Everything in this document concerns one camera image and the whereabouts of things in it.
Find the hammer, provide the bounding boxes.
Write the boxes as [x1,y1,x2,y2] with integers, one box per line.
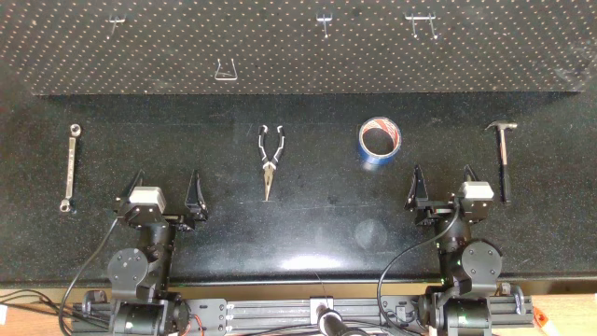
[484,120,519,205]

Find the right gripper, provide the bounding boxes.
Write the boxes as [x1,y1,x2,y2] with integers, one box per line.
[404,163,493,228]

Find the black and white pliers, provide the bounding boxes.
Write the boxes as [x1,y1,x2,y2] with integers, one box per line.
[257,124,286,203]

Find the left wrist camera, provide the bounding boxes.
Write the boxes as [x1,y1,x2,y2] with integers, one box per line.
[128,186,168,214]

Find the mounting rail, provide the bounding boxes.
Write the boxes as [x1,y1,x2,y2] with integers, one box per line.
[69,288,535,336]

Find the metal hook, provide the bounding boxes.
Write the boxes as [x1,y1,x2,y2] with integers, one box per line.
[107,13,128,38]
[315,12,333,39]
[214,58,239,82]
[404,12,439,40]

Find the roll of blue tape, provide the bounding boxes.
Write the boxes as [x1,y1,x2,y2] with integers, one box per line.
[357,116,403,167]

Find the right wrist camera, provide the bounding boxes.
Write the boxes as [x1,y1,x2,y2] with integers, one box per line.
[456,180,495,203]

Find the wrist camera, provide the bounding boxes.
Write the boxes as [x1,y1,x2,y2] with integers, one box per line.
[128,186,168,214]
[456,180,495,203]

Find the black pegboard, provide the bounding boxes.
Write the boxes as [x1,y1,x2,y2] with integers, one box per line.
[0,0,597,97]

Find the orange and white object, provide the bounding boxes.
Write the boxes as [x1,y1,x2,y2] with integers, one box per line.
[533,306,561,336]

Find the thin black cable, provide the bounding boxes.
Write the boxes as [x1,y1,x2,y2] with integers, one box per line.
[0,288,71,323]

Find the wrench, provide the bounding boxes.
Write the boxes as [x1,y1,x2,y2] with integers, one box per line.
[59,123,83,214]

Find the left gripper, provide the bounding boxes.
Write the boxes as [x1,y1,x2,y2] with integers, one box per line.
[115,168,209,232]

